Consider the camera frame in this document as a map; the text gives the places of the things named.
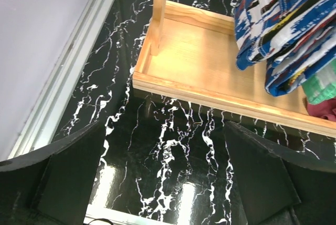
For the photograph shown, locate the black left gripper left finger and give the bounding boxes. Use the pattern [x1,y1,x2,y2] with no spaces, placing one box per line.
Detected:
[1,122,106,224]

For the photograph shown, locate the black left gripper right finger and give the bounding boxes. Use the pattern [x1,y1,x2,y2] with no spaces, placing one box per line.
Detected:
[224,121,335,224]

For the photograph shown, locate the green white patterned trousers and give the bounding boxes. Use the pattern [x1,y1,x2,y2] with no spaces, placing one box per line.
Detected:
[302,66,335,105]

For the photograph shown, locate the blue patterned trousers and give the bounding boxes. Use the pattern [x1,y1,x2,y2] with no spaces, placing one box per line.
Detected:
[234,0,335,97]

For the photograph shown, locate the maroon tank top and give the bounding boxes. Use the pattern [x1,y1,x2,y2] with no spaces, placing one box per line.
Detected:
[307,99,335,122]

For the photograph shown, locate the wooden clothes rack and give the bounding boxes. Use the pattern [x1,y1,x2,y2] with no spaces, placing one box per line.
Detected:
[132,0,335,137]

